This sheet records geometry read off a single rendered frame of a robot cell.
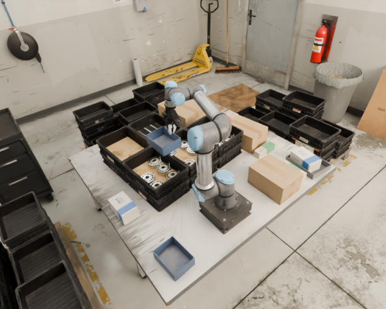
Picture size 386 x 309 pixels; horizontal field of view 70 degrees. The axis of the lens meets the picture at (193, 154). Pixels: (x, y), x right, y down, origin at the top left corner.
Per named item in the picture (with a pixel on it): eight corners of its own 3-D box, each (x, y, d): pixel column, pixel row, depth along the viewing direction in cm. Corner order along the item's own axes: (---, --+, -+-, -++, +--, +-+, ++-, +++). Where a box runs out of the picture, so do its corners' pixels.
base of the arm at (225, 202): (241, 203, 177) (242, 192, 171) (222, 212, 173) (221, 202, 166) (228, 188, 188) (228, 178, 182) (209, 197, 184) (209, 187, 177)
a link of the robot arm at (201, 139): (220, 198, 169) (222, 129, 131) (198, 207, 165) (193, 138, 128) (212, 185, 177) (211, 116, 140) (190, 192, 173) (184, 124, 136)
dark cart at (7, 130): (58, 199, 300) (21, 131, 243) (13, 221, 280) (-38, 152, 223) (43, 171, 338) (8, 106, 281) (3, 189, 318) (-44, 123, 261)
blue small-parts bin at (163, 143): (182, 146, 184) (181, 137, 180) (163, 156, 178) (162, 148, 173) (165, 133, 197) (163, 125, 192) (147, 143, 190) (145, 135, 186)
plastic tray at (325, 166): (329, 169, 212) (331, 164, 208) (312, 179, 204) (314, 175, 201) (302, 151, 230) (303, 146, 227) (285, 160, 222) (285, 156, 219)
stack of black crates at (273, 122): (298, 147, 322) (304, 122, 301) (282, 158, 309) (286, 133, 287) (271, 133, 347) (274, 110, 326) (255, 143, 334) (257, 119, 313)
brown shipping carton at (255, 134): (266, 141, 243) (268, 126, 233) (251, 154, 232) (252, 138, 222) (238, 129, 260) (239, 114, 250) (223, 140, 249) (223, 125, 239)
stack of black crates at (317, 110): (320, 133, 340) (329, 100, 311) (303, 144, 325) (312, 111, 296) (291, 120, 367) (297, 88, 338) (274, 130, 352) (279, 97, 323)
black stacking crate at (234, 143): (243, 143, 226) (244, 131, 219) (219, 160, 211) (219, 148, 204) (209, 125, 249) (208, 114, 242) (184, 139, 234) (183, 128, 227)
